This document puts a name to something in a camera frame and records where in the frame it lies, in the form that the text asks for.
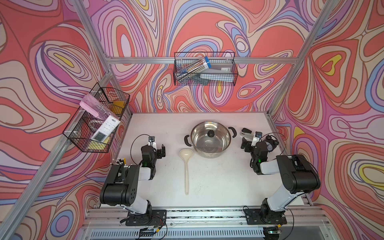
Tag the wire basket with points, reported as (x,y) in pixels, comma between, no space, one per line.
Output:
(183,58)
(83,125)

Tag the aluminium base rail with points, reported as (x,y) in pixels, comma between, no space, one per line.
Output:
(209,223)

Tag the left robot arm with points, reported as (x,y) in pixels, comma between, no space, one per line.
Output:
(121,188)

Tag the pen pack blue cap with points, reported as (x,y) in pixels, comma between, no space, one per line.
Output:
(188,71)

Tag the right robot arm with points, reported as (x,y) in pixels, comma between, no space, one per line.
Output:
(298,177)

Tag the left wire basket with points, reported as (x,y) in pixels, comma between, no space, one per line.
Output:
(83,125)

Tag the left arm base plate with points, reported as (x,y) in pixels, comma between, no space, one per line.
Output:
(157,218)

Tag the stainless steel pot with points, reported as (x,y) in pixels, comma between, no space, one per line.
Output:
(210,139)

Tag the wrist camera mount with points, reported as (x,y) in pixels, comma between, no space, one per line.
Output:
(256,138)
(152,142)

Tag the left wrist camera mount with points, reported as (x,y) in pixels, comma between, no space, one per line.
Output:
(152,142)

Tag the grey white box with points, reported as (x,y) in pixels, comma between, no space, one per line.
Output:
(219,72)

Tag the glass pot lid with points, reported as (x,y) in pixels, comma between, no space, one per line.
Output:
(211,137)

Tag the white remote device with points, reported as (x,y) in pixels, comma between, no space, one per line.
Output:
(105,130)

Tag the back wire basket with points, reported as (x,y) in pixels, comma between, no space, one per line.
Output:
(183,58)

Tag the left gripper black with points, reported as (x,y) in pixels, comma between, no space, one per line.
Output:
(160,151)

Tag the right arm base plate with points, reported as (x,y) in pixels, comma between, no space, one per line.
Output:
(264,216)

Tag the cream plastic ladle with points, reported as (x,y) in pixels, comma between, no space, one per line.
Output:
(186,155)

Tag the yellow sponge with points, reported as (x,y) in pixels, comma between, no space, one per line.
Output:
(96,146)

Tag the glass cup with pens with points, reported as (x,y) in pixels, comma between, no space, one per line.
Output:
(119,161)

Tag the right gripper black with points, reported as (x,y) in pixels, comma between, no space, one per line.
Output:
(248,142)

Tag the black alarm clock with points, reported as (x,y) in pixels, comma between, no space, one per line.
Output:
(271,142)

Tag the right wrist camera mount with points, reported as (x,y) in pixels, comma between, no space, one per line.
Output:
(256,138)

